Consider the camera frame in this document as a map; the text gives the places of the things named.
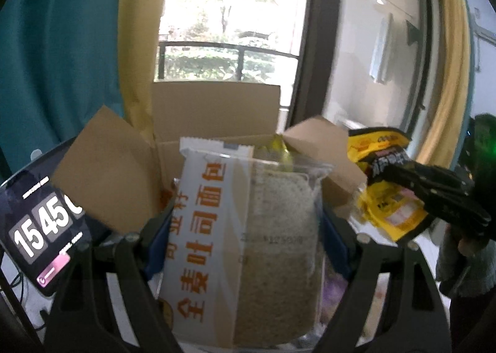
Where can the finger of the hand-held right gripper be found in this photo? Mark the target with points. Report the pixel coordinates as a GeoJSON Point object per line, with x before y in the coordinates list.
{"type": "Point", "coordinates": [457, 209]}
{"type": "Point", "coordinates": [430, 180]}

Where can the person's right hand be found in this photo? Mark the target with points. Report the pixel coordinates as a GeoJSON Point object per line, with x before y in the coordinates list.
{"type": "Point", "coordinates": [472, 248]}

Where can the purple snack packet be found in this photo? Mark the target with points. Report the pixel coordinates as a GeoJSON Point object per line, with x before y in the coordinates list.
{"type": "Point", "coordinates": [334, 293]}

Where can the hanging towel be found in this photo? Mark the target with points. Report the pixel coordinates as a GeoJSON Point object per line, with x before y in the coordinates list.
{"type": "Point", "coordinates": [381, 50]}

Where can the black balcony railing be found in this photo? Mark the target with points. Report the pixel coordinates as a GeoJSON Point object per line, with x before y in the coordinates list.
{"type": "Point", "coordinates": [232, 47]}

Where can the tablet with clock display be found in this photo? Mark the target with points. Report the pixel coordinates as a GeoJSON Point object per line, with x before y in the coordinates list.
{"type": "Point", "coordinates": [38, 229]}

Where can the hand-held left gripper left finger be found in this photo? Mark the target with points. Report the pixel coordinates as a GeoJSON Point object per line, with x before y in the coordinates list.
{"type": "Point", "coordinates": [155, 248]}

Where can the person's right forearm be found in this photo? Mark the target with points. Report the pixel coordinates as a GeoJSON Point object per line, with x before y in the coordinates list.
{"type": "Point", "coordinates": [465, 275]}

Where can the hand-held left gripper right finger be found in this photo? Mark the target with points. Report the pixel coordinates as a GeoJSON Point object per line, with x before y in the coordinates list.
{"type": "Point", "coordinates": [335, 248]}

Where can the cardboard box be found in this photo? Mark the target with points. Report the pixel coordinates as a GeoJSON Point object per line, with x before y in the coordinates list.
{"type": "Point", "coordinates": [112, 178]}

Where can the yellow green snack packet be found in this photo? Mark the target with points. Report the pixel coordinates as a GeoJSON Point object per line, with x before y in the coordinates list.
{"type": "Point", "coordinates": [275, 151]}

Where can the black window frame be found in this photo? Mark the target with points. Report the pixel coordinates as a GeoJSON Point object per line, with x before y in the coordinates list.
{"type": "Point", "coordinates": [314, 46]}

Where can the white label toast bread packet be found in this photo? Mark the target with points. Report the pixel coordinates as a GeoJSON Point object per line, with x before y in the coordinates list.
{"type": "Point", "coordinates": [240, 244]}

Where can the yellow curtain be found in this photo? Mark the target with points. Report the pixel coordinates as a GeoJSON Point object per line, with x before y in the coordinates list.
{"type": "Point", "coordinates": [445, 66]}
{"type": "Point", "coordinates": [141, 46]}

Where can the yellow black snack packet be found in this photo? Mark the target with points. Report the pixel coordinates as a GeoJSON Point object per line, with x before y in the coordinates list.
{"type": "Point", "coordinates": [387, 213]}

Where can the teal curtain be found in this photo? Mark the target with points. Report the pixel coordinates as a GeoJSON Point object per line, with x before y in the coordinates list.
{"type": "Point", "coordinates": [58, 46]}

